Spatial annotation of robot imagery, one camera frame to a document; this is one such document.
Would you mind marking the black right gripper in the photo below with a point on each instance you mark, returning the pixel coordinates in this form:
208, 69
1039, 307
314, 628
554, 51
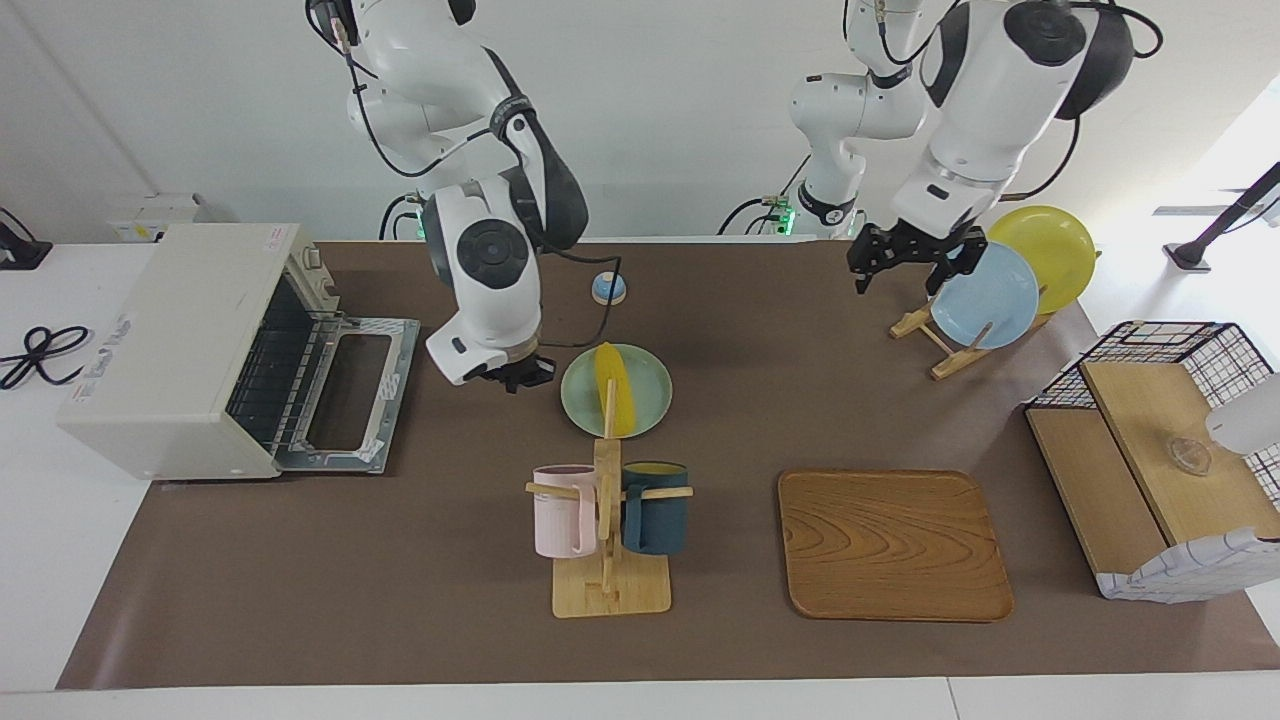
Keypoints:
515, 368

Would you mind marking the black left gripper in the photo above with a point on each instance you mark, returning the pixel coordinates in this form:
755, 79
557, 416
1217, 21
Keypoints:
930, 245

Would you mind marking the yellow corn cob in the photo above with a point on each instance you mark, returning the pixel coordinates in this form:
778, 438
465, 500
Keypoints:
612, 380

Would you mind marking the pale green plate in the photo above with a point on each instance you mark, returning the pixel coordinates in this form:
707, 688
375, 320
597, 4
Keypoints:
650, 395

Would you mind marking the oven glass door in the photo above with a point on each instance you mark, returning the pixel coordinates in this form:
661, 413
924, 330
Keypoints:
395, 400

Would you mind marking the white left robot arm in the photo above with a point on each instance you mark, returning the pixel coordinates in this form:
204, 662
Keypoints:
985, 90

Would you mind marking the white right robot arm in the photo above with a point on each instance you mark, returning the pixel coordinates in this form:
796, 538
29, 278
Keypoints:
495, 250

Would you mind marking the silver oven knob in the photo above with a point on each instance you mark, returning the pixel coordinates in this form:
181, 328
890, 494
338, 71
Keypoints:
312, 257

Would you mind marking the white toaster oven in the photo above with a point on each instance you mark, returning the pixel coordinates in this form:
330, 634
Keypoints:
170, 340

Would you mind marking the light blue plate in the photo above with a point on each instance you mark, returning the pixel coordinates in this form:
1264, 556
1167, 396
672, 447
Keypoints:
990, 300

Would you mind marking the wooden plate rack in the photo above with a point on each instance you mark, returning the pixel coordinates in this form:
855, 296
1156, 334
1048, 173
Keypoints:
945, 365

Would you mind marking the pink mug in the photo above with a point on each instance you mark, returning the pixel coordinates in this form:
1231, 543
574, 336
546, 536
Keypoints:
562, 515

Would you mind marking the yellow plate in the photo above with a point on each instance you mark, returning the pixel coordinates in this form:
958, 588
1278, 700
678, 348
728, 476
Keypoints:
1055, 245

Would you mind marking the dark teal mug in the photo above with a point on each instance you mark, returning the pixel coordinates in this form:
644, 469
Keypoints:
655, 515

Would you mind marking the wooden mug tree stand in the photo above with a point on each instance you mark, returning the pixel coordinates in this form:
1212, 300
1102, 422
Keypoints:
610, 590

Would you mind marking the brown table mat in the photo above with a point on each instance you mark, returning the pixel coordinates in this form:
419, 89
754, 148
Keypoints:
400, 580

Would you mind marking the wooden serving tray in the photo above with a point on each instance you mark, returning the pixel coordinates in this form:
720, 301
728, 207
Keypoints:
890, 545

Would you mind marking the small clear glass object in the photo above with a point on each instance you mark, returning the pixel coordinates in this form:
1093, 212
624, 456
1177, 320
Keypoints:
1188, 455

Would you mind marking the white rounded device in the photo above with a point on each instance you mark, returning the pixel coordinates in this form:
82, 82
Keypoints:
1250, 420

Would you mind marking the white power box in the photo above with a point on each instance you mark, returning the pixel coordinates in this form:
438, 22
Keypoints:
160, 215

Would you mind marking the black desk mount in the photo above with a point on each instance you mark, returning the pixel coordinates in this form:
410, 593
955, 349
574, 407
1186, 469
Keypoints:
20, 250

